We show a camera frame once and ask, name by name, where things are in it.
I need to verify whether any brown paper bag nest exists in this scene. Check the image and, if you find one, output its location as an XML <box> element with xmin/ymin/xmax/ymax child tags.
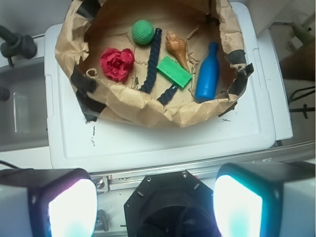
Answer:
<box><xmin>55</xmin><ymin>0</ymin><xmax>253</xmax><ymax>127</ymax></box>

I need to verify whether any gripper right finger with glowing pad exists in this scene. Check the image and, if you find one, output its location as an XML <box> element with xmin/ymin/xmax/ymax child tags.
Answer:
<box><xmin>213</xmin><ymin>162</ymin><xmax>316</xmax><ymax>237</ymax></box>

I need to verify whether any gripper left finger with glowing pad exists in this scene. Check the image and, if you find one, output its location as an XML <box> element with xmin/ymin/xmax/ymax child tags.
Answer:
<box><xmin>0</xmin><ymin>168</ymin><xmax>98</xmax><ymax>237</ymax></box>

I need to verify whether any black octagonal mount plate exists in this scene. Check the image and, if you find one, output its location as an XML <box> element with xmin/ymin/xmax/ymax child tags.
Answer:
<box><xmin>124</xmin><ymin>170</ymin><xmax>221</xmax><ymax>237</ymax></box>

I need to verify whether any dark blue twisted rope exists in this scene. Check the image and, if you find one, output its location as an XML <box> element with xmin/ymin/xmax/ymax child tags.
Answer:
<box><xmin>138</xmin><ymin>27</ymin><xmax>178</xmax><ymax>105</ymax></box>

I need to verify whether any blue plastic bottle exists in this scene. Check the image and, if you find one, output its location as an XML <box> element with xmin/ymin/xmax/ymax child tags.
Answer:
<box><xmin>195</xmin><ymin>42</ymin><xmax>219</xmax><ymax>103</ymax></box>

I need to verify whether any black clamp knob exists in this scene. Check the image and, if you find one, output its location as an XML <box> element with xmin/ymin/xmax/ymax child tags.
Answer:
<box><xmin>0</xmin><ymin>25</ymin><xmax>37</xmax><ymax>67</ymax></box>

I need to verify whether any crumpled red paper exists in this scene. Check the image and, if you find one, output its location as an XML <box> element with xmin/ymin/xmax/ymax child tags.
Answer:
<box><xmin>99</xmin><ymin>48</ymin><xmax>135</xmax><ymax>83</ymax></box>

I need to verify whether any green rectangular block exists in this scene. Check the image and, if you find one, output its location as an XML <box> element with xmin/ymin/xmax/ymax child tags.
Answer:
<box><xmin>157</xmin><ymin>56</ymin><xmax>193</xmax><ymax>89</ymax></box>

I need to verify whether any white plastic bin lid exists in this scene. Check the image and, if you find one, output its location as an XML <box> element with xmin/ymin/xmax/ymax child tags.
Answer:
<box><xmin>44</xmin><ymin>2</ymin><xmax>276</xmax><ymax>172</ymax></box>

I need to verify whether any green textured ball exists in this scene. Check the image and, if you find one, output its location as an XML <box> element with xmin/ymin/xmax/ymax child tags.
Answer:
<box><xmin>131</xmin><ymin>20</ymin><xmax>155</xmax><ymax>45</ymax></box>

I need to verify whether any brown shell toy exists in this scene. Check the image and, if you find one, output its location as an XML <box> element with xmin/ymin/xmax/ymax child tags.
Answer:
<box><xmin>165</xmin><ymin>31</ymin><xmax>190</xmax><ymax>72</ymax></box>

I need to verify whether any clear plastic container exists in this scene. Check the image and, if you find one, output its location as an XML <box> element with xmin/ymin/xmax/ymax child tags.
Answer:
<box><xmin>0</xmin><ymin>58</ymin><xmax>48</xmax><ymax>152</ymax></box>

